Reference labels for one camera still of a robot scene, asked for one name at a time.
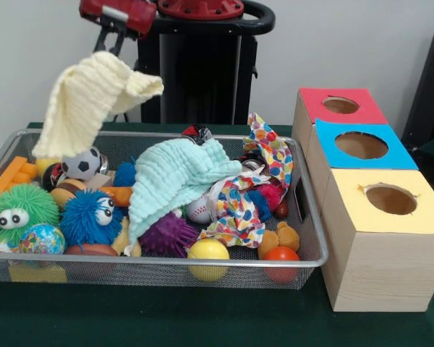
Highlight crushed soda can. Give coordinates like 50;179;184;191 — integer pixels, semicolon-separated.
182;124;213;145

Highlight mint green cloth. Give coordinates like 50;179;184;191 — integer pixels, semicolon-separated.
124;137;242;257

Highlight green spiky ball with eyes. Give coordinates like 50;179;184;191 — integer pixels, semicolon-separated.
0;182;61;246

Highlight wire mesh bin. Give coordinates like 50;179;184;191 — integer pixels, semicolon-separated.
0;128;329;291

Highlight yellow ball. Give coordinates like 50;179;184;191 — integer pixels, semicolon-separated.
187;238;231;282
35;157;62;177

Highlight red orange ball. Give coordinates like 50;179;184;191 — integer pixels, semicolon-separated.
263;247;300;283

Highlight dark green tablecloth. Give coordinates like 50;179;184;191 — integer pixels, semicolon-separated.
0;121;434;347

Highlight blue spiky ball with eyes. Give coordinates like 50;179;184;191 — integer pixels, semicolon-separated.
60;187;124;247

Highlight wooden three-hole box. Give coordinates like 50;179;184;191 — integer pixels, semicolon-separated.
291;87;434;313

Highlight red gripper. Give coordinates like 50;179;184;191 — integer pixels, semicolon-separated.
79;0;157;57

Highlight cream waffle cloth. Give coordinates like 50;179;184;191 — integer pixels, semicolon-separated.
31;50;165;160

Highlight purple knobbly toy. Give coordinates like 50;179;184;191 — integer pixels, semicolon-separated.
139;211;200;258

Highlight small soccer ball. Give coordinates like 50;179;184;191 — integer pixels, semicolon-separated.
61;146;102;181

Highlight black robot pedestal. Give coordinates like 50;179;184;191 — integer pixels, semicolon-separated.
129;0;276;126

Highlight polka dot cloth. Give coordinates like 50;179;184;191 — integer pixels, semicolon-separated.
198;113;296;249

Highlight orange ladder-shaped block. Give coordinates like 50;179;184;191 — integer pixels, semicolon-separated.
0;155;40;213

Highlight globe print ball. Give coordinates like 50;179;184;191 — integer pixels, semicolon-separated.
20;223;66;254

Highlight black panel stand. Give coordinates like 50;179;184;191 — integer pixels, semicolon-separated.
400;23;434;147

